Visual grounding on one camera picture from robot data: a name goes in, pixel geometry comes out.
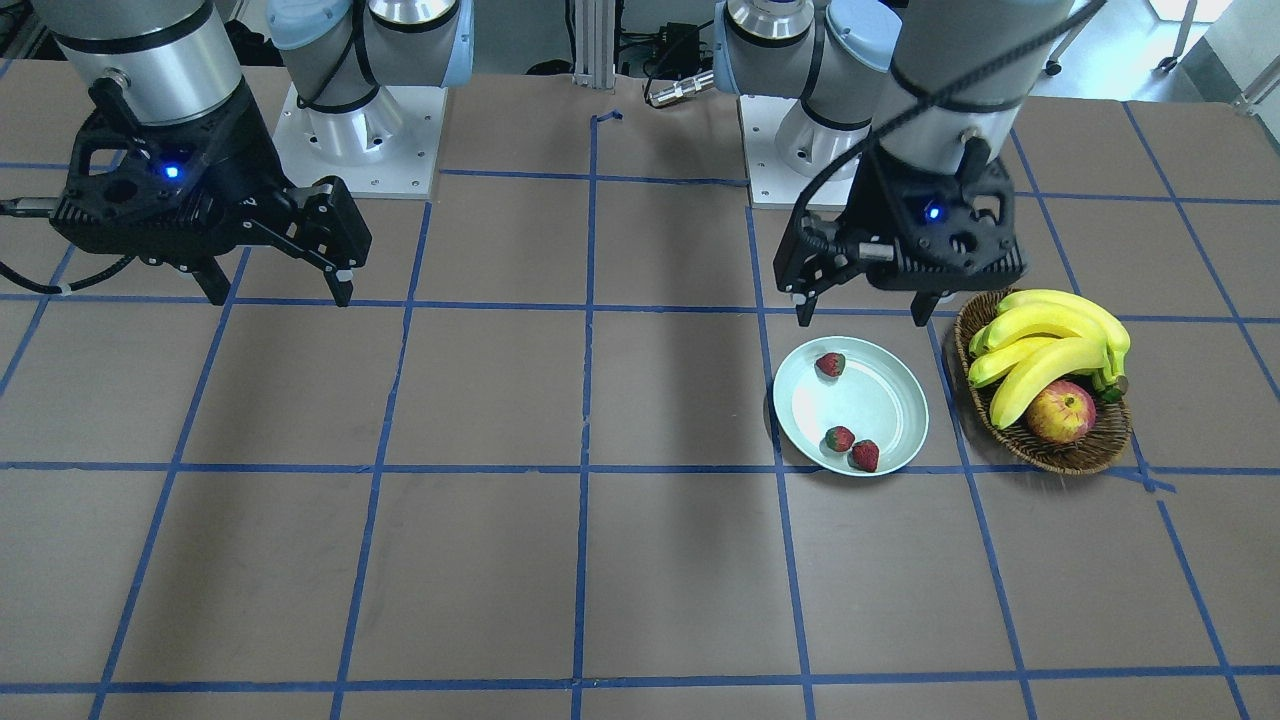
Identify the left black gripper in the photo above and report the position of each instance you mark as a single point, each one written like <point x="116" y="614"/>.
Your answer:
<point x="862" y="203"/>

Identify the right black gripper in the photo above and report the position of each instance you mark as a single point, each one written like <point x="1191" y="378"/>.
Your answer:
<point x="243" y="158"/>

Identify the strawberry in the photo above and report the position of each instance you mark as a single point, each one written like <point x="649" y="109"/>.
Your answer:
<point x="838" y="440"/>
<point x="831" y="365"/>

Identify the strawberry plate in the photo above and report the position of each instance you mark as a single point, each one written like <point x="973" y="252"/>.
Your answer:
<point x="865" y="455"/>

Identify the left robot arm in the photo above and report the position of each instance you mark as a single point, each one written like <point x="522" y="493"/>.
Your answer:
<point x="938" y="82"/>

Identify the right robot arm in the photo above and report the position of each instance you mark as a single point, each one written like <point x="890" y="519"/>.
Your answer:
<point x="175" y="61"/>

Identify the light green plate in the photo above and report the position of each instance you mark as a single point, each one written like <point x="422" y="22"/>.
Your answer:
<point x="876" y="398"/>

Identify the yellow banana bunch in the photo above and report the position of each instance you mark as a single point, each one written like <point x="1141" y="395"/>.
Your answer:
<point x="1036" y="338"/>

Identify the red yellow apple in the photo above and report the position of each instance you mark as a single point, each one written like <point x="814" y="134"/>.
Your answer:
<point x="1061" y="413"/>

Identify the brown wicker basket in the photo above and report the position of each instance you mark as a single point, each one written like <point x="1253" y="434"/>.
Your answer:
<point x="1095" y="451"/>

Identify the silver metal cylinder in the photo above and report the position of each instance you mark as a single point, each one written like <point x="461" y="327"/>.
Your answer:
<point x="679" y="91"/>

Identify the black power adapter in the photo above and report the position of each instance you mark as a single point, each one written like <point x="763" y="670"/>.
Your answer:
<point x="678" y="50"/>

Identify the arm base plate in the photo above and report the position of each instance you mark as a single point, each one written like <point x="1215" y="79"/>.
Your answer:
<point x="785" y="148"/>
<point x="385" y="150"/>

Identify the aluminium frame post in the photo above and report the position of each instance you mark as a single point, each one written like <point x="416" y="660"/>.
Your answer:
<point x="594" y="27"/>

